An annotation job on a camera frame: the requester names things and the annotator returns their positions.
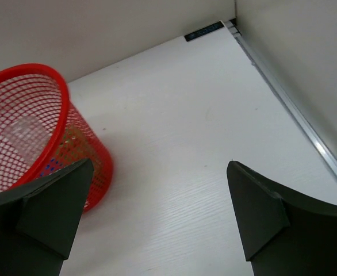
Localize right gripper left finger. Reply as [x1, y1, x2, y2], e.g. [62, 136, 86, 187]
[0, 159, 94, 275]

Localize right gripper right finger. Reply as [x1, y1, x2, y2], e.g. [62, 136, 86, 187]
[227, 161, 337, 275]

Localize blue label clear bottle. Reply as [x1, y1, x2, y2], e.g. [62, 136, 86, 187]
[39, 155, 64, 177]

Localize green plastic bottle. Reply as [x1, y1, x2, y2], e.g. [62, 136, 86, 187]
[55, 126, 102, 171]

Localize small clear plastic bottle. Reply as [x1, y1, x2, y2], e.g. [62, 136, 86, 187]
[3, 116, 49, 166]

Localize red plastic mesh bin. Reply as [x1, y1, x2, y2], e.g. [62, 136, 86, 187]
[0, 63, 113, 211]

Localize right dark table label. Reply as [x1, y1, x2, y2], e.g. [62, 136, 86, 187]
[184, 21, 225, 42]

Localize aluminium table edge rail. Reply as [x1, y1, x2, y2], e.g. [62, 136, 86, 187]
[225, 19, 337, 180]

